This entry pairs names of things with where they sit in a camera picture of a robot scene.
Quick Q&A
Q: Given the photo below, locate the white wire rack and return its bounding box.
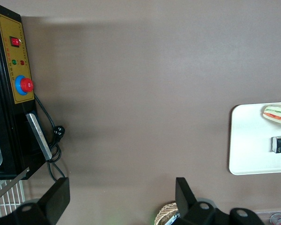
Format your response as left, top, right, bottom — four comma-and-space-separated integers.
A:
0, 180, 26, 218

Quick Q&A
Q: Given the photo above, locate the silver metal handle bar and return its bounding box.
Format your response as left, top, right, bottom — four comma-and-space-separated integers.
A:
25, 113, 53, 161

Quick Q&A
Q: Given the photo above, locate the black power cable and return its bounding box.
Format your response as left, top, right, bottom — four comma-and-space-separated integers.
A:
34, 93, 66, 182

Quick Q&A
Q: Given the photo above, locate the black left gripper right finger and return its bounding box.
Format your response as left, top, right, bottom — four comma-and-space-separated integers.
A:
175, 177, 266, 225

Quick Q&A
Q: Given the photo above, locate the dark packet in basket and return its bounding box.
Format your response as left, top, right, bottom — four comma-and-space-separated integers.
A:
164, 210, 181, 225

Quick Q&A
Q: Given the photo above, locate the toy sandwich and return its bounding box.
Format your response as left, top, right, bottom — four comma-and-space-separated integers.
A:
262, 105, 281, 127

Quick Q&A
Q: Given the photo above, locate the clear plastic container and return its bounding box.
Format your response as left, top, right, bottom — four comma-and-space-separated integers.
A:
255, 210, 281, 225

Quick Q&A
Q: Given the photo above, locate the red emergency stop button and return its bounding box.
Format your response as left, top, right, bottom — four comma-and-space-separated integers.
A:
15, 75, 35, 96

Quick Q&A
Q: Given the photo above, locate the red and white packet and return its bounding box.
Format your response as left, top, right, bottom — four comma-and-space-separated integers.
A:
270, 213, 281, 225

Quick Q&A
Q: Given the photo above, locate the red rocker switch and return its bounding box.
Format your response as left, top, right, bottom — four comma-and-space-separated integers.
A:
9, 36, 21, 48

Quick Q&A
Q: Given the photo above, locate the black power plug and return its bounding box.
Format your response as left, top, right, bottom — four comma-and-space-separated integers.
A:
53, 126, 66, 143

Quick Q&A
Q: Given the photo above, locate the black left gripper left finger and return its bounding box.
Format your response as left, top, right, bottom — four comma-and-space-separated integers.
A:
0, 177, 71, 225

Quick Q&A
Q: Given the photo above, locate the black machine with yellow panel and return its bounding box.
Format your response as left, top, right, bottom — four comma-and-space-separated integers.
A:
0, 2, 52, 180

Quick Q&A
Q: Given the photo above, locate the woven wicker basket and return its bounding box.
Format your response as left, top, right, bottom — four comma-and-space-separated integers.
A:
154, 201, 178, 225

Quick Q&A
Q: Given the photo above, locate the white plastic tray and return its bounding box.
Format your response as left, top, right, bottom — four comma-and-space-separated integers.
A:
229, 101, 281, 176

